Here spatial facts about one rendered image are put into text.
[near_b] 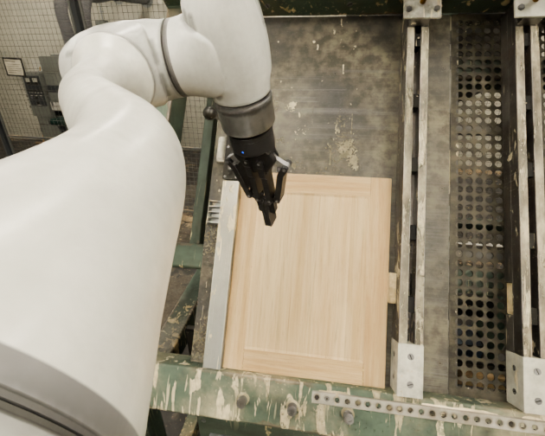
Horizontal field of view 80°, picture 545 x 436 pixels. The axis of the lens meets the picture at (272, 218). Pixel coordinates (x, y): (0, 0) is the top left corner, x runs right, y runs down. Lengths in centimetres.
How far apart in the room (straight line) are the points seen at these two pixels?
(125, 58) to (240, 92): 15
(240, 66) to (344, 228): 60
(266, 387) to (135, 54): 80
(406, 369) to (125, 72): 85
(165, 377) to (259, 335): 28
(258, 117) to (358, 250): 55
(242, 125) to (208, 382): 71
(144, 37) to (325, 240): 67
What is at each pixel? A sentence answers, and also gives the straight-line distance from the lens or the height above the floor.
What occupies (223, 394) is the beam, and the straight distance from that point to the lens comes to 99.
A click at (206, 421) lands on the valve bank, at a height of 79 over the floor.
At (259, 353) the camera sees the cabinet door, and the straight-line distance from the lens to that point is 97.
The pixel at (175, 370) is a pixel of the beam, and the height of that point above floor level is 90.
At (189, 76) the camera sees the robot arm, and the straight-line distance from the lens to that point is 48.
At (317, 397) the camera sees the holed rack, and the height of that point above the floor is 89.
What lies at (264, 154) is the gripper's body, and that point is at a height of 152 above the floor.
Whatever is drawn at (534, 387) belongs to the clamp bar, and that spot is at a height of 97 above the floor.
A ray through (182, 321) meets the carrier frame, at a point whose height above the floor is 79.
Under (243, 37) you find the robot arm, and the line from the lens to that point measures 46.
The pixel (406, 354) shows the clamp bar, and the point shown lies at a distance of 93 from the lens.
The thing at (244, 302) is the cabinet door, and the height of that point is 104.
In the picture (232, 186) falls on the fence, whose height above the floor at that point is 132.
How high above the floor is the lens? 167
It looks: 27 degrees down
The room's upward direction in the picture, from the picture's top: straight up
